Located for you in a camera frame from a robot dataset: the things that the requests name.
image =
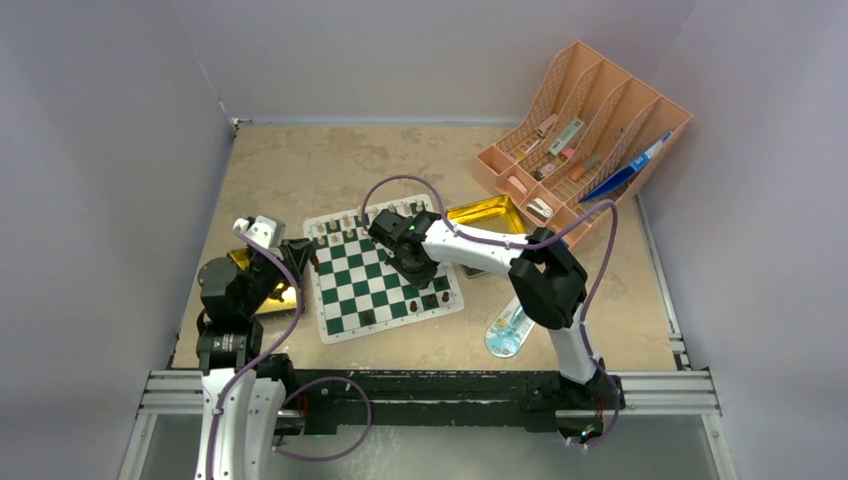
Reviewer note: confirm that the teal white box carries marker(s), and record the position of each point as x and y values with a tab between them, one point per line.
566	136

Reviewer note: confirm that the blue packaged toy blister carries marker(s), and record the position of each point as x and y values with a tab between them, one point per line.
507	334

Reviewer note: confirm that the white stapler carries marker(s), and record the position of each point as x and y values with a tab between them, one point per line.
538	208

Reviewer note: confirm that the right gold tin tray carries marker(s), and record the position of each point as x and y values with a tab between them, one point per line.
497	214

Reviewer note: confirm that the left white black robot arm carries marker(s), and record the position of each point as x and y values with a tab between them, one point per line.
242	389

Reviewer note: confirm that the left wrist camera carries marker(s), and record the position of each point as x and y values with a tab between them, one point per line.
267	232

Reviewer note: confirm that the gold tin tray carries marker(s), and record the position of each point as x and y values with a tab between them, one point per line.
497	214
281	299

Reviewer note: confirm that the peach plastic file organizer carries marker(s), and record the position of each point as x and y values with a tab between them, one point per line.
623	116

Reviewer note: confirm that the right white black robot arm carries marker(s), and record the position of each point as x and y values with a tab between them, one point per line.
547	279

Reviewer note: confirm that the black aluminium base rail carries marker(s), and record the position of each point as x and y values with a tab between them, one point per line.
533	400

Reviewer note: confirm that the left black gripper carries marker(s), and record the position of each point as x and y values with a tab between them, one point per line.
293	254

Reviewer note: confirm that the left gold tin tray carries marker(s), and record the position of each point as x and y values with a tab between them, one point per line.
281	299

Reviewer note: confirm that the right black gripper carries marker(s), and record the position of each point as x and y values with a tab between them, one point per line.
421	280

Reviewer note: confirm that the green white chess board mat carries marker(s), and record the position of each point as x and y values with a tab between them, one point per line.
354	277

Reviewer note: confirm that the white chess pieces row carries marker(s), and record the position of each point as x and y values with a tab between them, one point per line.
346	226

